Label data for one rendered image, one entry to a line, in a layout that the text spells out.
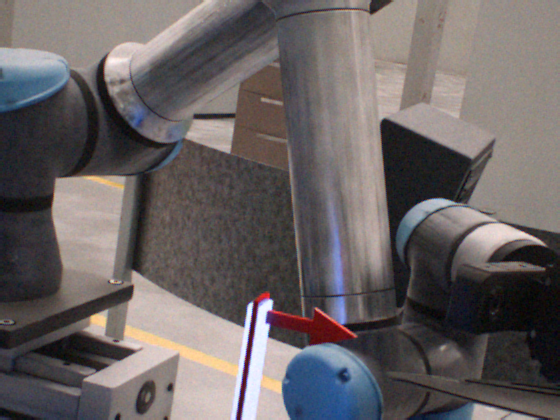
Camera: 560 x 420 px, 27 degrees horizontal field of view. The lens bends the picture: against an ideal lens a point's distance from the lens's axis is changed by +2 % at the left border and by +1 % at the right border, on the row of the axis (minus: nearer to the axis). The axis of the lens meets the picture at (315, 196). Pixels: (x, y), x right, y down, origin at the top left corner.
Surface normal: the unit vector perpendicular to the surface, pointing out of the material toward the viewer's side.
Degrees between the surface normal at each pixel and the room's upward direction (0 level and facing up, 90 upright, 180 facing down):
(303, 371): 91
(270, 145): 90
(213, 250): 90
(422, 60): 90
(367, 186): 73
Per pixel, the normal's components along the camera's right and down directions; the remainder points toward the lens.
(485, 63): -0.54, 0.07
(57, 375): -0.35, 0.12
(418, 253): -0.91, -0.07
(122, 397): 0.92, 0.21
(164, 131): 0.65, 0.37
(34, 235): 0.81, -0.07
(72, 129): 0.79, 0.18
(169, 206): -0.80, -0.01
